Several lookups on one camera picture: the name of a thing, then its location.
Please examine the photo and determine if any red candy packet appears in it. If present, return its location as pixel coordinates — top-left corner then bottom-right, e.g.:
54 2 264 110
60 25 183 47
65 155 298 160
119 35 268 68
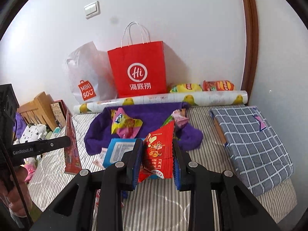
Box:
138 121 174 182

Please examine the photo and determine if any pink yellow chips bag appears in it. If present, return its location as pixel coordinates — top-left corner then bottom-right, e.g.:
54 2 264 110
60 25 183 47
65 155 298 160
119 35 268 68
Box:
111 107 143 139

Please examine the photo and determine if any pink mushroom biscuit bag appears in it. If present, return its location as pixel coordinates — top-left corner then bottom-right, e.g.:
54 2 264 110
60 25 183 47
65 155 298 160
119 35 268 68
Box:
171 109 189 130

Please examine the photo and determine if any green snack packet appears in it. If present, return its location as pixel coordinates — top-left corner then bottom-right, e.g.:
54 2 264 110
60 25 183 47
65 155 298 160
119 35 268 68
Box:
162 115 174 127

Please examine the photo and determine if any strawberry jelly packet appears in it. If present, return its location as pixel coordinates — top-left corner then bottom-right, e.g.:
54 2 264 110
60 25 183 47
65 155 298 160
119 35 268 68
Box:
95 189 101 209

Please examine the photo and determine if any person's left hand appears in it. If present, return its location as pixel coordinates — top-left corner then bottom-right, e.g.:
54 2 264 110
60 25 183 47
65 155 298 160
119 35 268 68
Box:
1 166 32 218

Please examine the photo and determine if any blue tissue pack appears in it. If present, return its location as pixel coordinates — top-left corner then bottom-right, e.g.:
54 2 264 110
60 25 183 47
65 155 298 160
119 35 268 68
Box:
103 138 137 168

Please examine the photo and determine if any purple towel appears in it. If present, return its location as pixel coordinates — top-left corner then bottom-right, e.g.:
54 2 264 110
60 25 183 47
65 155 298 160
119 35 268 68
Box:
84 102 203 155

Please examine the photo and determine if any pale pink snack packet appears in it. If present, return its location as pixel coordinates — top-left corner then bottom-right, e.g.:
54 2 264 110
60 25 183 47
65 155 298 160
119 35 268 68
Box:
92 148 107 170

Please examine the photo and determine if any striped quilted mattress pad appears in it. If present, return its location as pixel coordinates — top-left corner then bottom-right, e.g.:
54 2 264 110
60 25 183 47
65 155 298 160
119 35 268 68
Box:
27 104 297 231

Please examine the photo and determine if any red snack box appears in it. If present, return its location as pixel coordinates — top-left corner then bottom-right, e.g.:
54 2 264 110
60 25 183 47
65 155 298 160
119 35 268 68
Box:
64 110 82 175

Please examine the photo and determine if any grey checked folded cloth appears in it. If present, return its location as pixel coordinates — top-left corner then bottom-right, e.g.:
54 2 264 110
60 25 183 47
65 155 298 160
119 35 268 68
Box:
209 106 293 197

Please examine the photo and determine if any fruit-print rolled mat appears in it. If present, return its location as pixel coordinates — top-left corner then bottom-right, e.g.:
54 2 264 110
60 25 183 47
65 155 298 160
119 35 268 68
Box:
74 91 248 114

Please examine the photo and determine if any red Haidilao paper bag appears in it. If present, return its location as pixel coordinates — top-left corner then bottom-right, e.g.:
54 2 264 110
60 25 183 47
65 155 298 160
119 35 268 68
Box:
108 21 167 98

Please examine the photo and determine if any orange chips bag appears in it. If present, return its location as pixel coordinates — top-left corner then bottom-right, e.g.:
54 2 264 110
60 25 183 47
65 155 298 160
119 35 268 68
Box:
203 80 235 91

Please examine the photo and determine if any white Miniso plastic bag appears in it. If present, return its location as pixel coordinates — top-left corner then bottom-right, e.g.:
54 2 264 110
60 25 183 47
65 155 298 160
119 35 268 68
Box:
64 41 117 104

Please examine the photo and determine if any white wall switch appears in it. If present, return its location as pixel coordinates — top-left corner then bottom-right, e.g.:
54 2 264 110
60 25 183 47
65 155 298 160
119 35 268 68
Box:
84 1 100 19

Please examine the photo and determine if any brown door frame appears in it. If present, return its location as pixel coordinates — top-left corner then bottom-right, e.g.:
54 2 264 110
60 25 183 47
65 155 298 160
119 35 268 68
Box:
241 0 259 102

